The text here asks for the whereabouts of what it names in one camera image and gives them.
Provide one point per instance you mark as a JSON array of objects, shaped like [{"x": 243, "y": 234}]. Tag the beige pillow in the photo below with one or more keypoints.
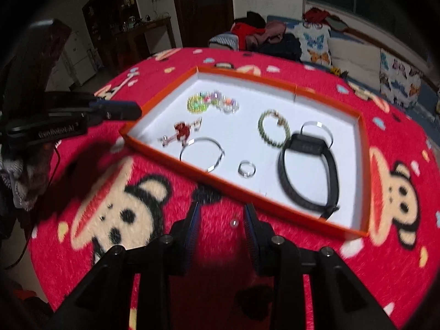
[{"x": 354, "y": 58}]

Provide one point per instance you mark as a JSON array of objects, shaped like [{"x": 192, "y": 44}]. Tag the orange cardboard tray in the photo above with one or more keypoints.
[{"x": 247, "y": 134}]

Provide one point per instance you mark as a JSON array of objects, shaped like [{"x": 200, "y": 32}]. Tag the dark shelf with bottles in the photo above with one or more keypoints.
[{"x": 110, "y": 13}]

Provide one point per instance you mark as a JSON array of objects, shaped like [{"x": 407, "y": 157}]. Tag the black backpack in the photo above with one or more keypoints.
[{"x": 283, "y": 50}]

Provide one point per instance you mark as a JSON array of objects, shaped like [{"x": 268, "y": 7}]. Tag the butterfly print pillow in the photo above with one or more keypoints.
[
  {"x": 314, "y": 44},
  {"x": 400, "y": 79}
]

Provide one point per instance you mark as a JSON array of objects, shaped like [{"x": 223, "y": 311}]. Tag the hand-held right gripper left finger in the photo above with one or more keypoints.
[{"x": 192, "y": 233}]

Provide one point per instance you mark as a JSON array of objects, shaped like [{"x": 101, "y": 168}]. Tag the pile of red pink clothes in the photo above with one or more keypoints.
[{"x": 256, "y": 31}]

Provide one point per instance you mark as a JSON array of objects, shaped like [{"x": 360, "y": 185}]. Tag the black smart band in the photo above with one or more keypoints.
[{"x": 306, "y": 144}]

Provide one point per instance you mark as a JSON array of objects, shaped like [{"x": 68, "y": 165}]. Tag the red garment on sofa back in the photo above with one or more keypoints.
[{"x": 323, "y": 17}]

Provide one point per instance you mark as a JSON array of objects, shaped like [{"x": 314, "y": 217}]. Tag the large silver bangle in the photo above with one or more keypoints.
[{"x": 206, "y": 139}]

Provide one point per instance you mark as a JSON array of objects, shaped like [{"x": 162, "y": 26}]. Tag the red cartoon printed blanket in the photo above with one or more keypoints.
[{"x": 343, "y": 275}]

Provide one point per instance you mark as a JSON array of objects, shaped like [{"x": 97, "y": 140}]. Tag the dark wooden side table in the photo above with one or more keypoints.
[{"x": 144, "y": 41}]

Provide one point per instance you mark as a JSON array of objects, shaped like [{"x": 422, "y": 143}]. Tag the grey striped cloth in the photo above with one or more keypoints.
[{"x": 223, "y": 41}]

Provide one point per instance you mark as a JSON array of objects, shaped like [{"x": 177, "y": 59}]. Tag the yellow toy truck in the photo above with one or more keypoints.
[{"x": 338, "y": 73}]

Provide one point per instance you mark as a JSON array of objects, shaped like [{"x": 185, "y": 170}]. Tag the small silver bangle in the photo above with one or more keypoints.
[{"x": 309, "y": 122}]

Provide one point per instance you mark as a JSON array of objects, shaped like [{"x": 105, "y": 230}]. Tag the dark wooden door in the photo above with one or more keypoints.
[{"x": 202, "y": 7}]

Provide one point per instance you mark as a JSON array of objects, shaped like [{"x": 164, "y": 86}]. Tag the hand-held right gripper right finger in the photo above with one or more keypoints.
[{"x": 249, "y": 233}]

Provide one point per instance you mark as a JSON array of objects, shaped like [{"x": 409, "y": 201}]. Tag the white refrigerator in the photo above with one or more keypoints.
[{"x": 74, "y": 58}]

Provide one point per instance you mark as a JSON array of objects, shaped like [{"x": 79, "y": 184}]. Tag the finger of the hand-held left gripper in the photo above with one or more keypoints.
[{"x": 125, "y": 110}]

